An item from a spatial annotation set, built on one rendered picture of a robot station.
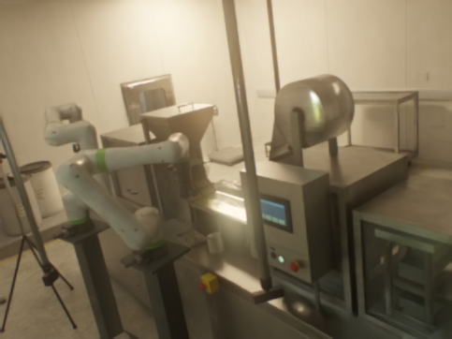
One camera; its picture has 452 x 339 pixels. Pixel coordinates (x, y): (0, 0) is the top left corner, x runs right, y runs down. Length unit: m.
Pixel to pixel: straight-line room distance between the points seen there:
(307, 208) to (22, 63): 4.96
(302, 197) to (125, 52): 5.25
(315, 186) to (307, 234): 0.18
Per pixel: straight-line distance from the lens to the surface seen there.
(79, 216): 2.67
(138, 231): 1.93
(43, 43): 6.09
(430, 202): 1.63
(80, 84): 6.20
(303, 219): 1.53
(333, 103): 1.73
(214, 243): 2.30
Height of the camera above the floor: 1.91
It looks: 19 degrees down
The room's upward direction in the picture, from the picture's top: 9 degrees counter-clockwise
